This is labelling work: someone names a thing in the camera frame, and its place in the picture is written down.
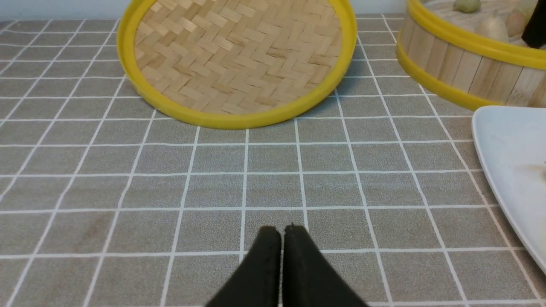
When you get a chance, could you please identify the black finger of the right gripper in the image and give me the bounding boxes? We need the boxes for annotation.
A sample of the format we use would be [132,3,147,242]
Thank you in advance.
[521,0,546,49]

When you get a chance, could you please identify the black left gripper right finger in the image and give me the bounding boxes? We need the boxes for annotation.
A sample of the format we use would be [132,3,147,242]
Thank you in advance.
[282,225,367,307]

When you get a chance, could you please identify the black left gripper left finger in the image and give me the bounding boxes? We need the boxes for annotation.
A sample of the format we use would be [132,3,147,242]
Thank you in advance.
[206,226,282,307]

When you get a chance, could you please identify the white square plate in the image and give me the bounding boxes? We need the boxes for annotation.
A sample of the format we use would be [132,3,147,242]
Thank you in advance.
[472,106,546,271]

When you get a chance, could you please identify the pink dumpling at basket front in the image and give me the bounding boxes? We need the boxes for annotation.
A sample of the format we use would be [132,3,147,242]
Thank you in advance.
[505,10,526,37]

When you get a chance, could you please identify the green dumpling at basket back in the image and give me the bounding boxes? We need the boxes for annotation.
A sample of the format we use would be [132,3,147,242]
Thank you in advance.
[452,0,481,14]

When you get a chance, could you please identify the yellow rimmed bamboo steamer basket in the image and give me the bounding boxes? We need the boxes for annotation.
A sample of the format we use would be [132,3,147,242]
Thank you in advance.
[396,0,546,110]

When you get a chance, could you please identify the grey checked tablecloth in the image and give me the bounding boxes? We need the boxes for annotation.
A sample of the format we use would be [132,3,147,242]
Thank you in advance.
[0,14,545,307]

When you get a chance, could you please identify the yellow rimmed bamboo steamer lid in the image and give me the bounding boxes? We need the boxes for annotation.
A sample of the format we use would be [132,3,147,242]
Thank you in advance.
[117,0,357,130]

